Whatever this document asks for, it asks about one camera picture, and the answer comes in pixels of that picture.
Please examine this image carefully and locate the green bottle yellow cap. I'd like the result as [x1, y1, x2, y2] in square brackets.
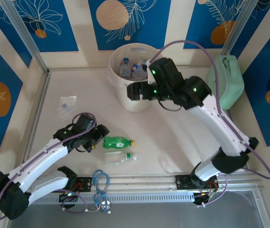
[103, 136, 135, 149]

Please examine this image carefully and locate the water bottle blue cap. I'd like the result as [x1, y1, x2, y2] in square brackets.
[130, 60, 149, 80]

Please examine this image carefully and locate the clear bottle blue cap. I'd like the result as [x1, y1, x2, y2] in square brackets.
[120, 57, 131, 79]

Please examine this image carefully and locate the clear bottle green label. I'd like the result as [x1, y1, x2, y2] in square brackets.
[104, 152, 137, 166]

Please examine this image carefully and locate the white plastic bin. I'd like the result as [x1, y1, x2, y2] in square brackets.
[108, 43, 160, 113]

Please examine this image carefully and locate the clear plastic packet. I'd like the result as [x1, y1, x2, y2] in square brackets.
[55, 95, 78, 118]

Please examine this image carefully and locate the mint green zip case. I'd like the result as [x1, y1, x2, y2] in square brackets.
[205, 55, 245, 110]

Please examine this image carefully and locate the blue stethoscope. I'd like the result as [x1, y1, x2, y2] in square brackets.
[92, 170, 112, 215]

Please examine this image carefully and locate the grey metal panel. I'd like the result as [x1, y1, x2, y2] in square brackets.
[0, 190, 270, 228]

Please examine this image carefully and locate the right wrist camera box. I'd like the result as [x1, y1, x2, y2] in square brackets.
[147, 67, 155, 84]

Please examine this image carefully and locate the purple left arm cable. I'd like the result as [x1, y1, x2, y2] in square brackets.
[0, 112, 97, 220]

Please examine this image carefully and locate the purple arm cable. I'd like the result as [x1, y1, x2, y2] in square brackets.
[0, 112, 97, 220]
[150, 40, 270, 207]

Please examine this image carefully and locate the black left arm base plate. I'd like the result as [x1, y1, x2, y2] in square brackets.
[75, 177, 93, 193]

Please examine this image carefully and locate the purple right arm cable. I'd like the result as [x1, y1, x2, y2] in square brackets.
[150, 40, 270, 207]

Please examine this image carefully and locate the aluminium table side rail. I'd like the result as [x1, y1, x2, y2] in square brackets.
[22, 70, 51, 164]

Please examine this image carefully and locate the black connector module with wires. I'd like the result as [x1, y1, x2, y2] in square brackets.
[58, 191, 79, 203]
[193, 191, 218, 205]

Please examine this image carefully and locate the long aluminium base rail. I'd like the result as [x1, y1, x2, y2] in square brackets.
[3, 172, 265, 196]

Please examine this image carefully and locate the grey slotted cable duct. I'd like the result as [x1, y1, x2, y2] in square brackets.
[30, 192, 195, 205]

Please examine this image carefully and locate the aluminium frame post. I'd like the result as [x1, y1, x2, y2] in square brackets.
[0, 0, 49, 74]
[221, 0, 260, 56]

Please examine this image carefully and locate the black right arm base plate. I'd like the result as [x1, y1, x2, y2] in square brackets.
[174, 174, 220, 190]

